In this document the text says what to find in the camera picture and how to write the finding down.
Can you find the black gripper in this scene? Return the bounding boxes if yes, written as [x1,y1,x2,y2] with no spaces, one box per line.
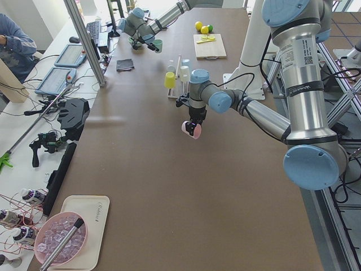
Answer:
[132,35,160,53]
[175,93,207,136]

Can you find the green cup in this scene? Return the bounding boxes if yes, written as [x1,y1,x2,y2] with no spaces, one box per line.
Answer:
[153,39,163,53]

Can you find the pink cup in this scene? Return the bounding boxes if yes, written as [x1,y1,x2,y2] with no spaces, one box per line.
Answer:
[181,121,202,139]

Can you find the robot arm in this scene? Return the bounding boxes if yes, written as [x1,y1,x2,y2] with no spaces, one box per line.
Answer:
[176,1,347,190]
[116,0,223,53]

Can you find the grey cup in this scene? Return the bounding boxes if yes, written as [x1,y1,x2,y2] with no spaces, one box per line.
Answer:
[166,59,176,73]

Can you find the light blue cup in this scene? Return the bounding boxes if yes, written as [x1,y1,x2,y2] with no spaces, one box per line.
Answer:
[181,59,191,68]

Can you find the yellow cup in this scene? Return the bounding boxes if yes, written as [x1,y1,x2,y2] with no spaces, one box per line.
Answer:
[164,72,176,89]

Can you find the cream white cup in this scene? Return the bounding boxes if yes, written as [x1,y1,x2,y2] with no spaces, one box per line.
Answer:
[179,65,190,82]

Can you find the grey folded cloth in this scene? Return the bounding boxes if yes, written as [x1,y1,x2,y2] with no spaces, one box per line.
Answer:
[116,59,134,72]

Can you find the yellow lemon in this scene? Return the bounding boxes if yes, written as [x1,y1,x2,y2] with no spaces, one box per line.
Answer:
[200,25,209,34]
[195,21,203,31]

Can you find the wooden cutting board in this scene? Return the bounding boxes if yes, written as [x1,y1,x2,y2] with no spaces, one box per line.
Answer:
[193,34,227,59]

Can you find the black keyboard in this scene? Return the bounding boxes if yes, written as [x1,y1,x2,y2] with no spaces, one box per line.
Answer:
[86,21,101,41]

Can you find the yellow plastic knife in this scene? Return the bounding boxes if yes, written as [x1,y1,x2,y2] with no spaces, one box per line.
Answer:
[196,39,216,44]

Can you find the far teach pendant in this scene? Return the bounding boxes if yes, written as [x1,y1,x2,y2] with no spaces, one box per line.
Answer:
[54,44,86,68]

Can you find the teach pendant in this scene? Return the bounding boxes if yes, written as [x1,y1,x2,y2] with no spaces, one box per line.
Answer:
[54,44,86,68]
[34,67,77,95]

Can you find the computer mouse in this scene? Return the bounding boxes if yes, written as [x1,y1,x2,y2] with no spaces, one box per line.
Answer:
[69,36,80,43]

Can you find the near teach pendant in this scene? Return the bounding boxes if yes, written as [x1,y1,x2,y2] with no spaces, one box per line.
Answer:
[34,67,77,95]

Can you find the beige plastic tray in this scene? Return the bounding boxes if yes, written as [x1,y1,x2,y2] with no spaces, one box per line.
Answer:
[34,195,110,270]

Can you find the person in blue hoodie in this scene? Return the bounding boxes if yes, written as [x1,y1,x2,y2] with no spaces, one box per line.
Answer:
[1,14,37,83]

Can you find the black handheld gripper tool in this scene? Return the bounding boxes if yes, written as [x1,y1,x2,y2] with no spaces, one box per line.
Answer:
[29,130,67,168]

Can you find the long black bar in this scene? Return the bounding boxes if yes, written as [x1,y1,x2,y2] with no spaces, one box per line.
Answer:
[42,143,77,217]

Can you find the pink bowl of cubes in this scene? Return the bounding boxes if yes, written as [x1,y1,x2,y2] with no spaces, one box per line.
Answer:
[34,212,87,266]

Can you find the grabber stick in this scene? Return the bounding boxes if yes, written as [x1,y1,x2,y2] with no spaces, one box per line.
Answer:
[1,83,73,169]

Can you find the white wire cup rack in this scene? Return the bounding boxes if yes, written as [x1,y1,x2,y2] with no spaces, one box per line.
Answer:
[167,54,188,99]

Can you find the aluminium frame post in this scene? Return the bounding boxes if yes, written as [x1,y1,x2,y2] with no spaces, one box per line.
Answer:
[64,0,106,88]

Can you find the metal scoop handle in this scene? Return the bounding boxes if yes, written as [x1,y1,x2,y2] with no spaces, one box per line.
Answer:
[39,218,84,271]

